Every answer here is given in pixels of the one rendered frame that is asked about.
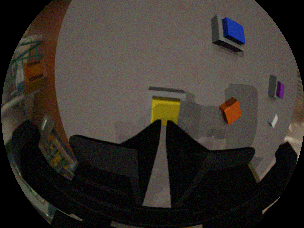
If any yellow button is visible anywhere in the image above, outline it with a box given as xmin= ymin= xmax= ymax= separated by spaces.
xmin=145 ymin=86 xmax=187 ymax=127

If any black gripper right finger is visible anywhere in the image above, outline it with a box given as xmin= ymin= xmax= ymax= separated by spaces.
xmin=165 ymin=119 xmax=256 ymax=207

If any purple button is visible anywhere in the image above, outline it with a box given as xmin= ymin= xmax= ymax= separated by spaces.
xmin=268 ymin=74 xmax=284 ymax=99

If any orange block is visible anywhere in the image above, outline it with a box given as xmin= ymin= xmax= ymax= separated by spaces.
xmin=219 ymin=97 xmax=241 ymax=125

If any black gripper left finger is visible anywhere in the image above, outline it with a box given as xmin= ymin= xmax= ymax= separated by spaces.
xmin=69 ymin=119 xmax=161 ymax=206

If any blue button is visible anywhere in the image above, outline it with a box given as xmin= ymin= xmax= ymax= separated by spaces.
xmin=211 ymin=14 xmax=245 ymax=53

